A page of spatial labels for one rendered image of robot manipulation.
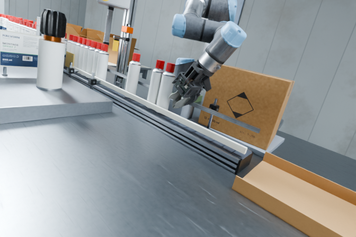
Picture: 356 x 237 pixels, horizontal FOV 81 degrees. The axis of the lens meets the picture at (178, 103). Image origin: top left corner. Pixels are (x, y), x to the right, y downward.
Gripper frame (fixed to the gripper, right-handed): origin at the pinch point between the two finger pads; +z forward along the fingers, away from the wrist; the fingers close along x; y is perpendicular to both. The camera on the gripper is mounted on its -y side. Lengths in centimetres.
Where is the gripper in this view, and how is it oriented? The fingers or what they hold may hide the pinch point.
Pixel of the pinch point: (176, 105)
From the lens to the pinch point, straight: 81.2
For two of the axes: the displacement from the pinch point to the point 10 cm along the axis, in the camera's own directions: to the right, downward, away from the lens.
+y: -6.2, 0.6, -7.8
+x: 5.4, 7.5, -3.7
